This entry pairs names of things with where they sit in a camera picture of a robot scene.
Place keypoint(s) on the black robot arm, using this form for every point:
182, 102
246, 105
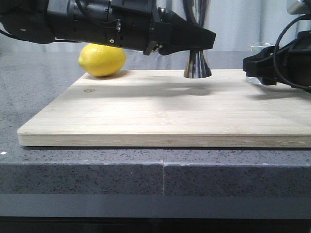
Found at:
27, 20

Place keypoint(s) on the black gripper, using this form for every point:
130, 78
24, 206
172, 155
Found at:
118, 23
294, 63

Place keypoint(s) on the yellow lemon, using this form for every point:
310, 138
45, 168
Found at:
101, 60

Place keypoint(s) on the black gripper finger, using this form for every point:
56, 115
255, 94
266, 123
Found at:
171, 33

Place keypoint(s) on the steel double jigger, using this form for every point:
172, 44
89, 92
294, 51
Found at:
195, 13

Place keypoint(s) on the grey curtain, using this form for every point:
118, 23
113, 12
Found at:
237, 24

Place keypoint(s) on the glass beaker with liquid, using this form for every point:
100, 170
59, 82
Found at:
256, 48

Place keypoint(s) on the wooden cutting board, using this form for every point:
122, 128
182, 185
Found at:
161, 108

